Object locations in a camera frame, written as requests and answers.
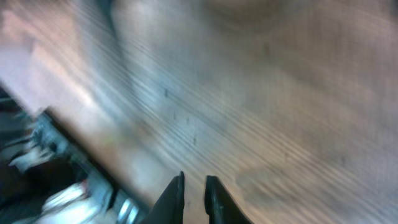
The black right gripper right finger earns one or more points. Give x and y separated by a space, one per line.
219 204

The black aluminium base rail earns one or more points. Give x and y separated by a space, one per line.
49 177

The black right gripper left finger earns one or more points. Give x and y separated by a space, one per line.
169 208

